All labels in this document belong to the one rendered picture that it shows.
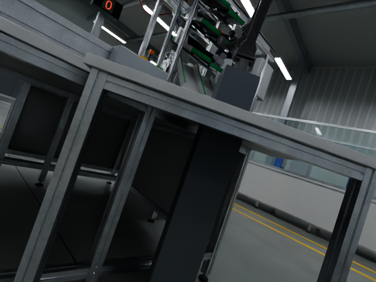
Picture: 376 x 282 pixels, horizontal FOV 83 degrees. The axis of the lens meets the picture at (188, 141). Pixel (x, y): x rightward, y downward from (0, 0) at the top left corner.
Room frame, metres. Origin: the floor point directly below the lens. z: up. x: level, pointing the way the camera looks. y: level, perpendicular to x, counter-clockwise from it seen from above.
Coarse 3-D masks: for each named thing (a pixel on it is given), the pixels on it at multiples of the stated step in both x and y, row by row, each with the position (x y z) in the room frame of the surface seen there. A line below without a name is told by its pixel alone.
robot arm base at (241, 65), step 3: (237, 60) 0.86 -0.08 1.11; (240, 60) 0.85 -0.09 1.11; (243, 60) 0.84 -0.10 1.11; (246, 60) 0.84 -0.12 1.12; (237, 63) 0.85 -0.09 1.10; (240, 63) 0.84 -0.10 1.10; (243, 63) 0.84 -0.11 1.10; (246, 63) 0.84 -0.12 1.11; (249, 63) 0.85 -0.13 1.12; (234, 66) 0.87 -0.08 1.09; (237, 66) 0.85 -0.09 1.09; (240, 66) 0.84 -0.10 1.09; (243, 66) 0.84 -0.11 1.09; (246, 66) 0.84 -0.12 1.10; (243, 69) 0.84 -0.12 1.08; (246, 69) 0.84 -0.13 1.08
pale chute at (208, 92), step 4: (212, 76) 1.37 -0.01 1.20; (204, 80) 1.35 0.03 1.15; (208, 80) 1.39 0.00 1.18; (212, 80) 1.36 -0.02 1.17; (204, 84) 1.31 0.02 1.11; (208, 84) 1.35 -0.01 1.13; (212, 84) 1.34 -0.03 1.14; (208, 88) 1.31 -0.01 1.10; (212, 88) 1.33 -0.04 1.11; (208, 92) 1.28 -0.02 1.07; (212, 92) 1.31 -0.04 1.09; (208, 96) 1.25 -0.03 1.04
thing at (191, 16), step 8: (176, 8) 1.29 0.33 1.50; (192, 8) 1.15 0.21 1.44; (208, 8) 1.42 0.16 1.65; (232, 8) 1.33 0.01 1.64; (176, 16) 1.29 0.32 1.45; (192, 16) 1.16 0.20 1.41; (216, 24) 1.49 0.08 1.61; (232, 24) 1.37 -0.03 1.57; (168, 32) 1.28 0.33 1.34; (184, 32) 1.15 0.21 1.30; (168, 40) 1.29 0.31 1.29; (184, 40) 1.16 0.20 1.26; (208, 48) 1.49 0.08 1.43; (160, 56) 1.28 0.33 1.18; (176, 56) 1.15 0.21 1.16; (160, 64) 1.29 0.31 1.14; (176, 64) 1.16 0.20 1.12; (168, 72) 1.16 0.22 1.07; (200, 72) 1.49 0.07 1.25; (216, 72) 1.38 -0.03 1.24; (216, 80) 1.37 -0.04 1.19
